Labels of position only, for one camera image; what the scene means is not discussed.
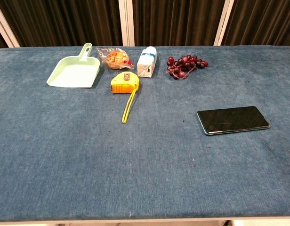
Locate yellow tape measure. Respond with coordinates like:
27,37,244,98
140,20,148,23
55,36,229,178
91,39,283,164
110,72,141,124

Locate white blue milk carton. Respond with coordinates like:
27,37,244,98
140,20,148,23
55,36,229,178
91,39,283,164
137,46,158,78

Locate blue fabric table cover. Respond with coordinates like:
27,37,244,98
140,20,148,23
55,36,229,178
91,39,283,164
0,45,290,222

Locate bread in clear wrapper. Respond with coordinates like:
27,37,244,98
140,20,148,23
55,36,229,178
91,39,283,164
96,47,135,71

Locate red grape bunch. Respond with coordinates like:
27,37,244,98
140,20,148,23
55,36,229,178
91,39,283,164
166,54,209,81

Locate mint green plastic dustpan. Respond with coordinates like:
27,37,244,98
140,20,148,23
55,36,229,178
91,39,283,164
46,42,101,89

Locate black smartphone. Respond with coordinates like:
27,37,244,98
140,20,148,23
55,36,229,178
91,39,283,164
196,105,271,136

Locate dark pleated curtain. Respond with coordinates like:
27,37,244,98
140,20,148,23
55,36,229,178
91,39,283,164
0,0,290,49

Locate white frame post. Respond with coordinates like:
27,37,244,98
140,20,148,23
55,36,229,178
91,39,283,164
118,0,136,47
213,0,235,47
0,1,20,48

